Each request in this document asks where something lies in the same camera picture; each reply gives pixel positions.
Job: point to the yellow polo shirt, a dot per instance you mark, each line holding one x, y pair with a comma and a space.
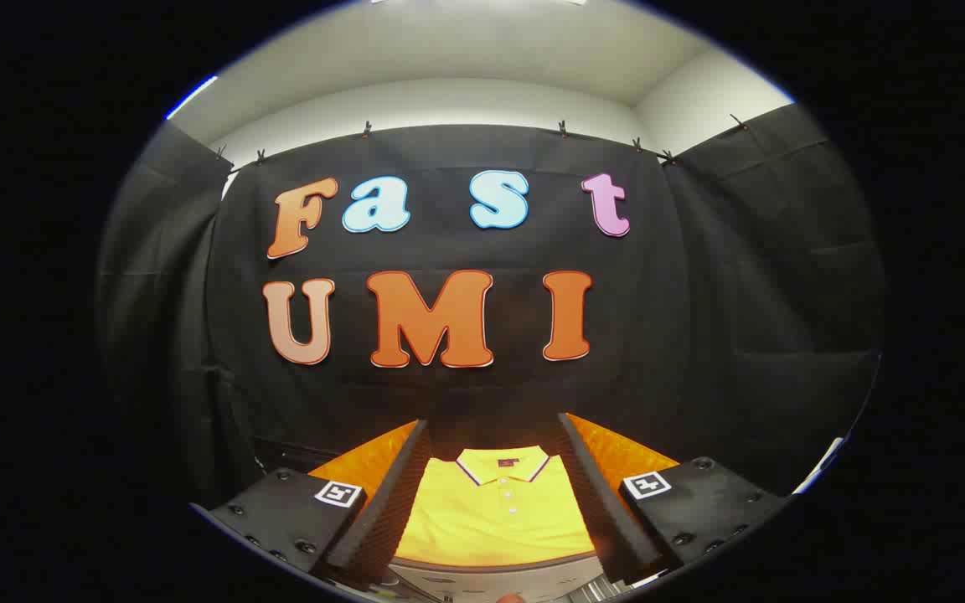
495, 523

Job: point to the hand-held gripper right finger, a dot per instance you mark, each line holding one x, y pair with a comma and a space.
596, 502

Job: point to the white flat object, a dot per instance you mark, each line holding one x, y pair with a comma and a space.
822, 466

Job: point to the grey washing machine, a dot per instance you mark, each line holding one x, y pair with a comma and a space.
482, 579

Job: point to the black backdrop cloth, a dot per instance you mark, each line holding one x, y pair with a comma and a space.
449, 394

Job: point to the row of black clips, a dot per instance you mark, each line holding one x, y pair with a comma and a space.
366, 129

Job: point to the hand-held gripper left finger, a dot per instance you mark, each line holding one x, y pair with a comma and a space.
390, 502

